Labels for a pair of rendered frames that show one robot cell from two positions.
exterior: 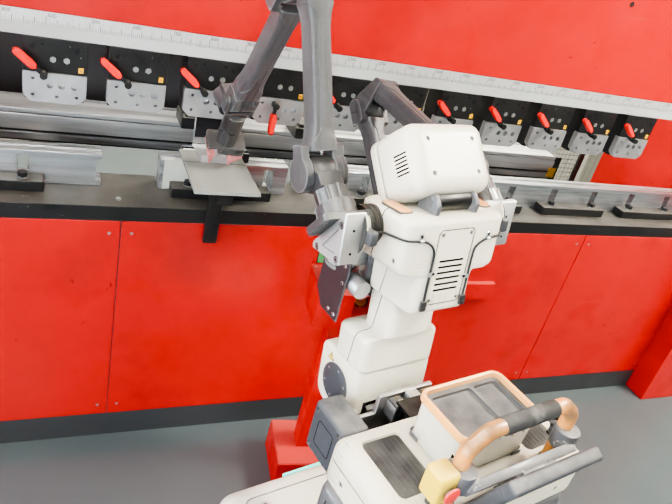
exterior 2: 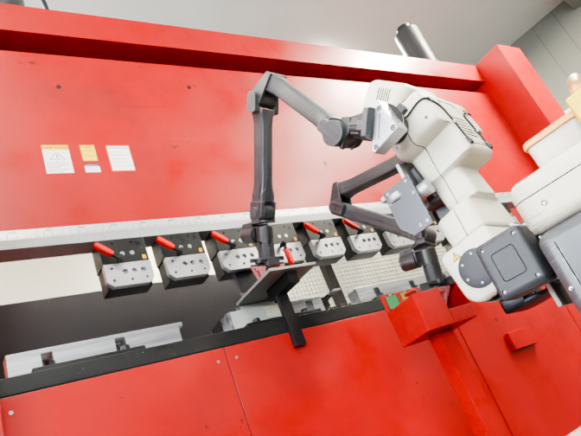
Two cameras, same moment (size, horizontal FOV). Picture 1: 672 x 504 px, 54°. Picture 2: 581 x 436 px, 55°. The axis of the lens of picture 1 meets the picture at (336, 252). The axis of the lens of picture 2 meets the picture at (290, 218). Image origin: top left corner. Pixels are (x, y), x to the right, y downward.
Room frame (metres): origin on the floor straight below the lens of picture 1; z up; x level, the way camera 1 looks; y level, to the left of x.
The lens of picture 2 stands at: (-0.08, 0.58, 0.44)
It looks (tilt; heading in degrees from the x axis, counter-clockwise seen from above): 23 degrees up; 349
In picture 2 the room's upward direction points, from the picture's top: 22 degrees counter-clockwise
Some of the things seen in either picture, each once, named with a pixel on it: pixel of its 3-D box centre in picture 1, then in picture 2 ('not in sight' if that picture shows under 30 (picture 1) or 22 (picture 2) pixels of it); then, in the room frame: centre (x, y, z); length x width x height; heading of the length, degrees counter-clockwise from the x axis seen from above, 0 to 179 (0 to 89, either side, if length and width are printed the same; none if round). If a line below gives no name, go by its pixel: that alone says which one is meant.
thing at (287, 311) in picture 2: (215, 214); (292, 310); (1.65, 0.36, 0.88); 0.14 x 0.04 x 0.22; 28
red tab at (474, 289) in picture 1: (475, 290); (521, 338); (2.15, -0.54, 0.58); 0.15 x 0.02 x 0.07; 118
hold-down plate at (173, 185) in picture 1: (220, 191); (284, 322); (1.78, 0.38, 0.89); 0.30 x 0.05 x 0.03; 118
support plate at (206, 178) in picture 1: (218, 172); (275, 284); (1.69, 0.38, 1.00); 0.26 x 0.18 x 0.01; 28
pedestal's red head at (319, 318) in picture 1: (346, 288); (427, 305); (1.66, -0.06, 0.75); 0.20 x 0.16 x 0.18; 109
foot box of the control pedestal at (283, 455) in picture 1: (300, 459); not in sight; (1.63, -0.07, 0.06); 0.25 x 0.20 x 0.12; 19
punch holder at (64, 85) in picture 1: (55, 66); (123, 266); (1.62, 0.82, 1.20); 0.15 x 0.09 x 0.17; 118
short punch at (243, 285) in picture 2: (211, 128); (250, 285); (1.82, 0.45, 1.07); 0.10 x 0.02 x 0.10; 118
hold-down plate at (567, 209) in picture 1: (569, 209); not in sight; (2.42, -0.83, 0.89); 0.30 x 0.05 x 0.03; 118
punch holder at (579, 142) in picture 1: (586, 128); not in sight; (2.45, -0.77, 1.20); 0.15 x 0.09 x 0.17; 118
